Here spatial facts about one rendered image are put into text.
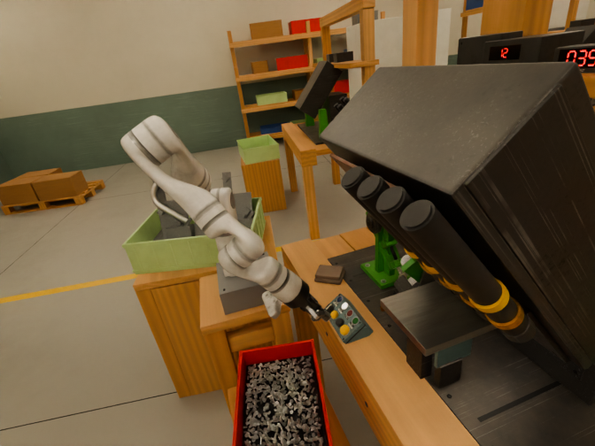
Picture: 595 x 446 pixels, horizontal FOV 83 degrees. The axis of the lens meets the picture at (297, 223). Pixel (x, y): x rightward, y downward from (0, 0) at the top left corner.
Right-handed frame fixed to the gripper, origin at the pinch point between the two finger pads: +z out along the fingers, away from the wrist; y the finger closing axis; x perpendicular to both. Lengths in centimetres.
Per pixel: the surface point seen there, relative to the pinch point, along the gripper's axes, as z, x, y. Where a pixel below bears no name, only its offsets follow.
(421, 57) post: -9, -87, 52
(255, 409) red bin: -3.0, 26.7, -9.8
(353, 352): 12.0, 1.8, -5.7
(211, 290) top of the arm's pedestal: -4, 33, 50
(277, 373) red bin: 1.4, 20.2, -2.1
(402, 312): -3.7, -15.9, -19.6
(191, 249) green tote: -11, 35, 80
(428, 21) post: -17, -96, 52
